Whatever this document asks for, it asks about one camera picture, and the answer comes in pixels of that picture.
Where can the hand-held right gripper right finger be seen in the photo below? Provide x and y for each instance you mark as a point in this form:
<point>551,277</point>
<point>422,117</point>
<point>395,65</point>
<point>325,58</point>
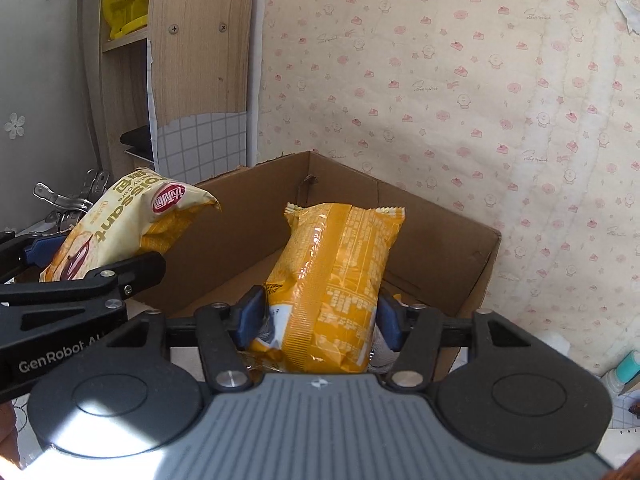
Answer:
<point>390,322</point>

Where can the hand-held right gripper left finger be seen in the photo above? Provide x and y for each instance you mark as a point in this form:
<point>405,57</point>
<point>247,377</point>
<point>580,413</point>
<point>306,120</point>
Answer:
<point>250,317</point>

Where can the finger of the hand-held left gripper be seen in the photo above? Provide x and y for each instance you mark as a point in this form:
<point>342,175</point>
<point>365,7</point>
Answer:
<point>42,252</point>
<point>100,280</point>

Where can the cream yellow snack packet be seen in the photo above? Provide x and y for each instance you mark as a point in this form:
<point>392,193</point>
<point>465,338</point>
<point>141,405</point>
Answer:
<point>115,225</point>

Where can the brown cardboard box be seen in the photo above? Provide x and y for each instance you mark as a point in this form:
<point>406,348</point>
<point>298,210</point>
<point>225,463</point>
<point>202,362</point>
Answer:
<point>440,240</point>

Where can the large metal spring clip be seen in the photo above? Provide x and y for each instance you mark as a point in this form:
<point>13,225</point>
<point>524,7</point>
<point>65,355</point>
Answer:
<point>60,197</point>

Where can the small metal spring clip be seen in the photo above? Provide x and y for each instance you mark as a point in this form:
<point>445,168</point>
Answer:
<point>97,182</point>

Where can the small white object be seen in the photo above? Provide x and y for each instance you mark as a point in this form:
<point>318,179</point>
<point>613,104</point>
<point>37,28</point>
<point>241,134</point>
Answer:
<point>556,345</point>

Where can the white grid adhesive sheet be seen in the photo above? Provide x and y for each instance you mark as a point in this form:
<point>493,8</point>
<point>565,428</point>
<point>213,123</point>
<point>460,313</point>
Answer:
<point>200,145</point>

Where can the teal white small bottle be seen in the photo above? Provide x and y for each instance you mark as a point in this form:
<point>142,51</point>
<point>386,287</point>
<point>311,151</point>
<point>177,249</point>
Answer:
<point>622,372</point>

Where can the wooden shelf unit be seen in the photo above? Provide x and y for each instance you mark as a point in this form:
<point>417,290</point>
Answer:
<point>200,35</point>

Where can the yellow plastic holder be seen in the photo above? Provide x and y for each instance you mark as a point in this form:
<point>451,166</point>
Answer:
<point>125,0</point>

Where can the white flower wall sticker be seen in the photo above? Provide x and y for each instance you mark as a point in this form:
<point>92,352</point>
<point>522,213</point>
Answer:
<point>14,125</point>

